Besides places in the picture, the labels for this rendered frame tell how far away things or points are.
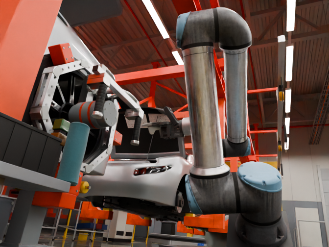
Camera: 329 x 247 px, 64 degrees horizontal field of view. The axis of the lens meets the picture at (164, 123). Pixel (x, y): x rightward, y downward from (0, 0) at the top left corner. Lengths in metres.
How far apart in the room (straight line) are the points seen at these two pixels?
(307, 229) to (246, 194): 11.45
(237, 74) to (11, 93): 0.80
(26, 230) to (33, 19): 0.88
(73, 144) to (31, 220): 0.42
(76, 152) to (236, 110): 0.68
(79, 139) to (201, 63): 0.59
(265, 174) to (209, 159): 0.20
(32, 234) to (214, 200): 0.83
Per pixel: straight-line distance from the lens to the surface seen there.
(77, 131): 1.16
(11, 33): 1.08
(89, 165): 1.40
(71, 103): 1.48
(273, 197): 1.00
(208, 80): 0.93
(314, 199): 14.23
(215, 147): 0.95
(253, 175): 0.98
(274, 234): 1.09
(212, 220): 4.74
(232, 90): 1.07
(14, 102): 1.03
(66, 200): 1.28
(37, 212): 1.39
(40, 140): 0.81
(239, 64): 1.02
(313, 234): 12.41
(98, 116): 1.10
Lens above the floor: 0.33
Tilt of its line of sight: 23 degrees up
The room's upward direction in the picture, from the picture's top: 6 degrees clockwise
